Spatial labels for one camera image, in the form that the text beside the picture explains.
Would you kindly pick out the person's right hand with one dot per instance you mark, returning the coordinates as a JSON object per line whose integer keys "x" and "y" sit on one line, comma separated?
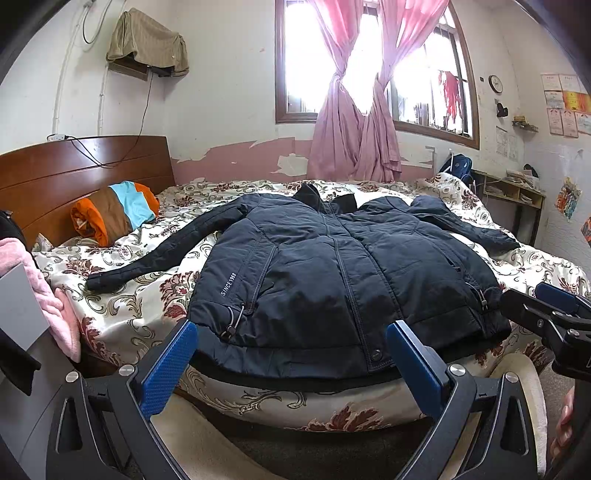
{"x": 564, "y": 431}

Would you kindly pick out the round wall clock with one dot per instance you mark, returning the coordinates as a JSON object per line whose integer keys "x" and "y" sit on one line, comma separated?
{"x": 496, "y": 84}

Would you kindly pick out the paper certificates on wall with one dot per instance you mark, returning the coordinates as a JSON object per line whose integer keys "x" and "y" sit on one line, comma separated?
{"x": 567, "y": 105}

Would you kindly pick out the pink curtain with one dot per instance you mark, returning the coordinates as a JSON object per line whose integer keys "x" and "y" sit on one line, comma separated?
{"x": 336, "y": 143}
{"x": 406, "y": 25}

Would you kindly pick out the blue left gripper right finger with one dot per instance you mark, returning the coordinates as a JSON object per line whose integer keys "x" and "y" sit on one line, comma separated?
{"x": 562, "y": 300}

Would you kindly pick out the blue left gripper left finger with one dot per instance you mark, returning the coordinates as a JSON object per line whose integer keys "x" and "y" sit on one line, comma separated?
{"x": 163, "y": 366}

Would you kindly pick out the brown wooden window frame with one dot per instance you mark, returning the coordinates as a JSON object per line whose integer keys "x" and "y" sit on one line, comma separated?
{"x": 303, "y": 68}

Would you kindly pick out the grey box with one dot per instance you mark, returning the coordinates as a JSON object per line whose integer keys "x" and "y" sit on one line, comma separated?
{"x": 21, "y": 317}

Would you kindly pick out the brown wooden headboard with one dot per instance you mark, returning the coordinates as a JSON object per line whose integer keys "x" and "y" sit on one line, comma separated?
{"x": 40, "y": 183}

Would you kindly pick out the wooden side desk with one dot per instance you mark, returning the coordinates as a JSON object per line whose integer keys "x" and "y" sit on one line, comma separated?
{"x": 516, "y": 207}

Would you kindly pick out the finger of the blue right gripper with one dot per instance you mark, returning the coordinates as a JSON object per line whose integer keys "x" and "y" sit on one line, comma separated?
{"x": 424, "y": 372}

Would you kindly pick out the dark navy padded jacket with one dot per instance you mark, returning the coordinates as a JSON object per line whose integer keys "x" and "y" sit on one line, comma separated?
{"x": 299, "y": 292}

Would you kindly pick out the blue backpack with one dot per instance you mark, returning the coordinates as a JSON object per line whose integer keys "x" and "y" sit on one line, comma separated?
{"x": 459, "y": 166}

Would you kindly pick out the pink left curtain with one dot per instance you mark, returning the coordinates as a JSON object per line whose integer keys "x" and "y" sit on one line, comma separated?
{"x": 336, "y": 143}

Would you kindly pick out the pink fluffy blanket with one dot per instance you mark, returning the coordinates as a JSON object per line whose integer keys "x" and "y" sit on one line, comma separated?
{"x": 54, "y": 304}

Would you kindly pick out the red garment outside window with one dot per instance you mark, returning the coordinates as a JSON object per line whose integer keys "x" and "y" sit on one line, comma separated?
{"x": 452, "y": 97}

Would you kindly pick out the orange brown blue pillow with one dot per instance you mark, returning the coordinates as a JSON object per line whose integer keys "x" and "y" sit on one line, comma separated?
{"x": 114, "y": 211}

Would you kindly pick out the pink right curtain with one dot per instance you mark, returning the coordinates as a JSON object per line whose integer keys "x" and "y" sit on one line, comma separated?
{"x": 406, "y": 25}

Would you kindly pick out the small wall shelf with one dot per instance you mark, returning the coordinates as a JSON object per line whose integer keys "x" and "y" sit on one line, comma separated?
{"x": 520, "y": 122}

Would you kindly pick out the colourful cartoon wall sticker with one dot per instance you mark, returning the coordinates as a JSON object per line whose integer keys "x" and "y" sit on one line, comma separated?
{"x": 568, "y": 198}

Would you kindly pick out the khaki cloth covered wall shelf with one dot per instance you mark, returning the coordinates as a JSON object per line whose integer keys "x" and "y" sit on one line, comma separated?
{"x": 140, "y": 38}

